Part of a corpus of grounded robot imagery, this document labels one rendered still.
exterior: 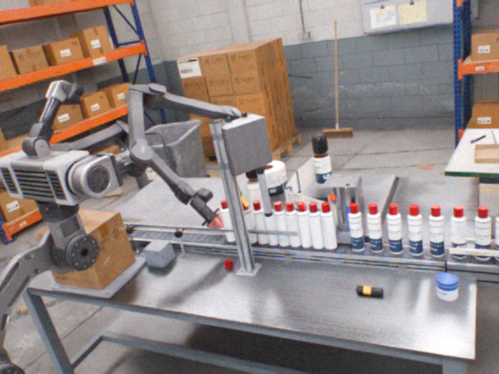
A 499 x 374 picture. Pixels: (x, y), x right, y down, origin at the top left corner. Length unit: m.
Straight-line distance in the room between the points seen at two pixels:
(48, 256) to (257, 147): 0.90
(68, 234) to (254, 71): 3.82
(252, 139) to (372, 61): 4.64
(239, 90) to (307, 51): 1.50
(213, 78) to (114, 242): 3.72
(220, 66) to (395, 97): 2.32
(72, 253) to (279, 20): 5.38
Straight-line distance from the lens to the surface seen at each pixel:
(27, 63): 5.72
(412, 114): 6.30
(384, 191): 2.40
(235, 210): 1.83
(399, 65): 6.19
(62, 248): 1.84
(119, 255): 2.19
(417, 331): 1.61
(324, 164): 2.43
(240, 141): 1.72
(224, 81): 5.52
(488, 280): 1.87
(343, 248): 1.95
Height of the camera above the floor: 1.89
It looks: 22 degrees down
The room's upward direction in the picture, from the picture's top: 12 degrees counter-clockwise
